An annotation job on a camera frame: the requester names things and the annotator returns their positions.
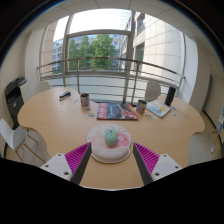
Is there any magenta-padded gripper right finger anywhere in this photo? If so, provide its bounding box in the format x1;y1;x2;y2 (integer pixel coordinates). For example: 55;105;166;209
132;142;184;186

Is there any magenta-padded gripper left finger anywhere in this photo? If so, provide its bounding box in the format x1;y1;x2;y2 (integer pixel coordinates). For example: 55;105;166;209
40;142;93;186

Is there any mint green computer mouse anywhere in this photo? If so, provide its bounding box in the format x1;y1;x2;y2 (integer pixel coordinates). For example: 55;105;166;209
104;128;118;147

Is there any round pink cartoon mouse pad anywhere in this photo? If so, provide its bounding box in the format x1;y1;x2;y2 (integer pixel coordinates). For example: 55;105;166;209
86;123;133;164

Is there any white chair with wooden legs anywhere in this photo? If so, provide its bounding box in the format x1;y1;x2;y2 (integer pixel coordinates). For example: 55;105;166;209
0;118;46;164

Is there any light blue booklet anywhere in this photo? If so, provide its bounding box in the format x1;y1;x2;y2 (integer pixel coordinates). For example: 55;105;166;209
145;99;172;119

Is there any printed mug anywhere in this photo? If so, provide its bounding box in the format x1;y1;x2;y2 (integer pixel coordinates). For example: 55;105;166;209
80;93;90;108
136;99;148;114

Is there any black upright speaker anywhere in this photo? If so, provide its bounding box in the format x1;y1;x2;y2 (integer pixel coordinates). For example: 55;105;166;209
164;86;177;107

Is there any dark blue stapler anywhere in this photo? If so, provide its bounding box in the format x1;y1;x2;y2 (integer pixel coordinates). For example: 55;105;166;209
58;90;72;102

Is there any red magazine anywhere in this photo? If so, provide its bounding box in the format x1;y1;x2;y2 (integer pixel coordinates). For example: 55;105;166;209
96;102;139;121

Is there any metal balcony railing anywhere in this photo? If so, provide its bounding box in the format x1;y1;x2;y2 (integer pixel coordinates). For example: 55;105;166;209
36;57;186;104

